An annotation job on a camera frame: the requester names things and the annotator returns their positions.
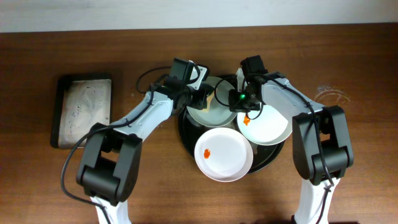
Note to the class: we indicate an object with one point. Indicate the black rectangular soap tray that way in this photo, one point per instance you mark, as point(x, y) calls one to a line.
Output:
point(81, 101)

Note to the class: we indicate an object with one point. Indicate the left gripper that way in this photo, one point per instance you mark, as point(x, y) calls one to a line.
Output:
point(200, 98)

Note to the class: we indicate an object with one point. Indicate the pink-white plate front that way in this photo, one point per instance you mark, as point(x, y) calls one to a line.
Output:
point(223, 154)

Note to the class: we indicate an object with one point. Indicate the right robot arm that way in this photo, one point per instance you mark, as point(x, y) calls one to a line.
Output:
point(322, 148)

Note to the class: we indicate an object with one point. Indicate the grey-green plate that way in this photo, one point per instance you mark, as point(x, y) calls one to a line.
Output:
point(218, 114)

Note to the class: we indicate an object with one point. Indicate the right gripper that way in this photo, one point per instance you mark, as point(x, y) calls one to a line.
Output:
point(244, 104)

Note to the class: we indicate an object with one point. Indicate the white plate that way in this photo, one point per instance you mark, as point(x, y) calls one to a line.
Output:
point(268, 129)

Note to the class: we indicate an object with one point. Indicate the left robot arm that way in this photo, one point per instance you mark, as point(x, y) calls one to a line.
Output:
point(110, 163)

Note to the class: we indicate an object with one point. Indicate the round black tray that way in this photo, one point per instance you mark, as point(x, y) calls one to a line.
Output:
point(190, 131)

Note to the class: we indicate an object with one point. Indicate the green yellow sponge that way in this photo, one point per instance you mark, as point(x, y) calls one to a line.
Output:
point(209, 101)

